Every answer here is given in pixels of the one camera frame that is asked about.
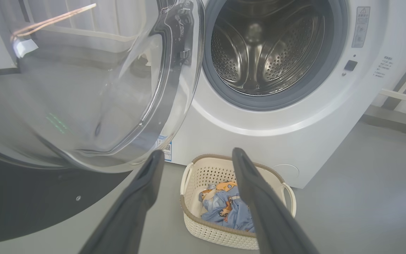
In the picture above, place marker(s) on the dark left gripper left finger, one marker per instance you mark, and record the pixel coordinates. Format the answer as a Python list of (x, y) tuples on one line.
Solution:
[(129, 218)]

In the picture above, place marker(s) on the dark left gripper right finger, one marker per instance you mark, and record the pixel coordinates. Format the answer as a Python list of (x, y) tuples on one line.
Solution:
[(270, 218)]

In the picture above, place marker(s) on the blue cartoon print garment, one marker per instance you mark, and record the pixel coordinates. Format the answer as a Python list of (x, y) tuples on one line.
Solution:
[(238, 215)]

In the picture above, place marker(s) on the orange and blue garment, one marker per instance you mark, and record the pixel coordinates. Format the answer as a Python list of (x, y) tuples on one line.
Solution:
[(226, 186)]

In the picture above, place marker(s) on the glass washing machine door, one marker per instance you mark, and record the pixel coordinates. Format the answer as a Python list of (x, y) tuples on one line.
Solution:
[(30, 197)]

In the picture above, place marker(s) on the white front-load washing machine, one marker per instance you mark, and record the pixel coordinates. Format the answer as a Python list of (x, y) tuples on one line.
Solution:
[(294, 134)]

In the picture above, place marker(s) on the stainless steel washing machine drum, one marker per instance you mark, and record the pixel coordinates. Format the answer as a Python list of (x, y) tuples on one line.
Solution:
[(259, 63)]

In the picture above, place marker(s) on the grey rubber door gasket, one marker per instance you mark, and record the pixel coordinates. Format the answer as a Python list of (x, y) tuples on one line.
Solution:
[(335, 63)]

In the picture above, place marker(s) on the black door latch socket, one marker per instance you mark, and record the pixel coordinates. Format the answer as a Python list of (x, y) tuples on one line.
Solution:
[(350, 65)]

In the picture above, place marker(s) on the round white filter cover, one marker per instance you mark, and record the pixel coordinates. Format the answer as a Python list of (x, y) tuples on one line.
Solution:
[(289, 172)]

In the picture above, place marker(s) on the cream plastic laundry basket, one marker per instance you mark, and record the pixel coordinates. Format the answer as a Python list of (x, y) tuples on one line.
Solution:
[(206, 173)]

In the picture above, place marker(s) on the blue energy label sticker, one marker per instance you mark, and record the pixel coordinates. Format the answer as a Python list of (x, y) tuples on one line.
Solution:
[(167, 150)]

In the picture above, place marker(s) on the small printed text sticker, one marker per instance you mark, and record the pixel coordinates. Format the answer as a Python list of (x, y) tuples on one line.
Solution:
[(383, 67)]

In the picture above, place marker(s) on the grey warning sticker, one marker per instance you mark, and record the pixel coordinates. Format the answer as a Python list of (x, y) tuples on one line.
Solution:
[(361, 28)]

